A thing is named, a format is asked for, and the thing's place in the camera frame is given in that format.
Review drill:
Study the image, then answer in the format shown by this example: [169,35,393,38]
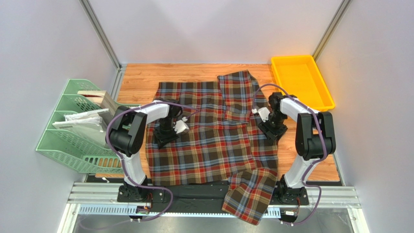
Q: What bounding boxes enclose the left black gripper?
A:
[152,117,179,150]

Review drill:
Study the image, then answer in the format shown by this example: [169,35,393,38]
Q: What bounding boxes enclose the plaid long sleeve shirt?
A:
[145,70,277,225]

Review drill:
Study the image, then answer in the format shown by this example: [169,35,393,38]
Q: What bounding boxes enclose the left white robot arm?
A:
[105,99,189,202]

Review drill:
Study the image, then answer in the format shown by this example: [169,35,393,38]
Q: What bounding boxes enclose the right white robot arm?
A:
[252,92,336,204]

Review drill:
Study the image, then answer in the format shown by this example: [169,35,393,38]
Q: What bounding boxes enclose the yellow plastic tray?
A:
[271,55,335,112]

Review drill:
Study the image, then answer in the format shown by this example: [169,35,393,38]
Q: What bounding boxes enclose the wooden block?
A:
[77,90,121,114]

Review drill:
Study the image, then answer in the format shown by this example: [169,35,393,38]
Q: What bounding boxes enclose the white papers in plastic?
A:
[52,108,113,148]

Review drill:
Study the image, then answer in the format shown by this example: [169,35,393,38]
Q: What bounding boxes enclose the green file organizer rack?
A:
[35,79,123,174]

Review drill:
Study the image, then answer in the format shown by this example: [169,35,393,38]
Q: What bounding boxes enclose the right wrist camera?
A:
[251,107,271,122]

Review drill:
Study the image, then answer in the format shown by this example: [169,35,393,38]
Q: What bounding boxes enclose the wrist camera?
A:
[251,107,271,122]
[173,117,190,134]

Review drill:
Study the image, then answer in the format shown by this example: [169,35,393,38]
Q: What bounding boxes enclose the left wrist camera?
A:
[173,117,190,134]

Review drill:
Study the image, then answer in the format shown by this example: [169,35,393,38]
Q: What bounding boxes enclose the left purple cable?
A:
[105,100,201,224]

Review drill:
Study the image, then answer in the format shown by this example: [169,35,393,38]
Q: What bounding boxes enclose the purple cable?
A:
[105,100,201,224]
[253,83,322,226]

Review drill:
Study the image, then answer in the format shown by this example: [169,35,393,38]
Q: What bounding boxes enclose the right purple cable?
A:
[253,83,322,226]

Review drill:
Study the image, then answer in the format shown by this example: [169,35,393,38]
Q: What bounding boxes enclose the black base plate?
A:
[86,174,310,214]

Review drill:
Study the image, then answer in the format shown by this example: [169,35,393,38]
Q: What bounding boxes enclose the aluminium frame rail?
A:
[58,183,369,233]

